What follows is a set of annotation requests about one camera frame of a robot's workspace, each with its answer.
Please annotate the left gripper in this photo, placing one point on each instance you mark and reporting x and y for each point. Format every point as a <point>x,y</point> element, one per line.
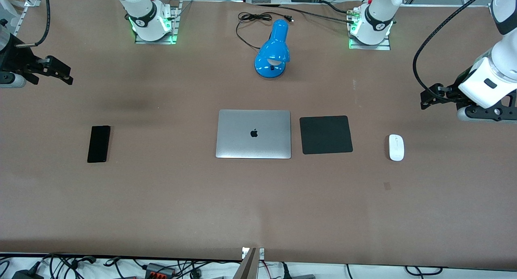
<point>453,91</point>

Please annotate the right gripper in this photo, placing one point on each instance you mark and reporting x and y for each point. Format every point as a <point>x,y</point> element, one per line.
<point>16,60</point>

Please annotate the white computer mouse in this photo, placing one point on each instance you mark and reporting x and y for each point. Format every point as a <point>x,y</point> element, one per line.
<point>396,149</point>

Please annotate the black smartphone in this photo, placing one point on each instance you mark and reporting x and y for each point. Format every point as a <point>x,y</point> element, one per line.
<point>99,143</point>

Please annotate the black mouse pad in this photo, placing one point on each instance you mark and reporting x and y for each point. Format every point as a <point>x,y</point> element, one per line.
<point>325,135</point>

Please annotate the blue desk lamp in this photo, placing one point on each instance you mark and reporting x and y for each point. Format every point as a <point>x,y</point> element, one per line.
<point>274,49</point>

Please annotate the silver closed laptop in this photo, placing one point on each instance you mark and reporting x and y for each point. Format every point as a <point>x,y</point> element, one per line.
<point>242,141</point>

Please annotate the black power adapter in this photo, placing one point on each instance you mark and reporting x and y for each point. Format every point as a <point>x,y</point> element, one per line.
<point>26,274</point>

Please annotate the grey connector block orange plugs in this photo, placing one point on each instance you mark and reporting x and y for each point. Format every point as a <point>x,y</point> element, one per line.
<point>159,270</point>

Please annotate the aluminium frame rail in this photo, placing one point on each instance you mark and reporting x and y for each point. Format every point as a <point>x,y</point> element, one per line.
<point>25,16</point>

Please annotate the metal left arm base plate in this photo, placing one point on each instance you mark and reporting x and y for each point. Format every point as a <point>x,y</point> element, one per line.
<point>383,45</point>

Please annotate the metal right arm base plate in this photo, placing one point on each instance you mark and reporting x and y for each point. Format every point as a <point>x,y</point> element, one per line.
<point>169,34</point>

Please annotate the small metal clamp bracket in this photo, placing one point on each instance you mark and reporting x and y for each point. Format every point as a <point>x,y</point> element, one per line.
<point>261,252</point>

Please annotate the grey camera stand pole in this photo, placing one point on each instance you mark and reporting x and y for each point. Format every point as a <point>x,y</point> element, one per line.
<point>247,269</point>

